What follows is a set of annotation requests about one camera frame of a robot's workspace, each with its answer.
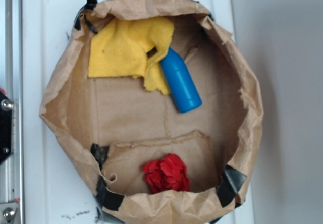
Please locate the black mounting bracket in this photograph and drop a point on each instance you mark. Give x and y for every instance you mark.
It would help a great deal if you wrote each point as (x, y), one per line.
(6, 126)

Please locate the yellow cloth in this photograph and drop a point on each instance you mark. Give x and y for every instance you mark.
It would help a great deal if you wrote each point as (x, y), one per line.
(132, 48)

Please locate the blue plastic bottle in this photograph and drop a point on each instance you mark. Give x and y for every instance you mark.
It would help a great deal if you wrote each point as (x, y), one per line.
(180, 82)

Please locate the brown paper bag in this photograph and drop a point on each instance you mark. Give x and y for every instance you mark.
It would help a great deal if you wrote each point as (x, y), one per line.
(110, 127)

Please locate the red paper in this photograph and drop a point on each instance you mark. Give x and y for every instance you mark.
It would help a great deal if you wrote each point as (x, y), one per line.
(168, 173)

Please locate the aluminium frame rail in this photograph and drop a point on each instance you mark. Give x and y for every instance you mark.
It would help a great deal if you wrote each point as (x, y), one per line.
(12, 177)

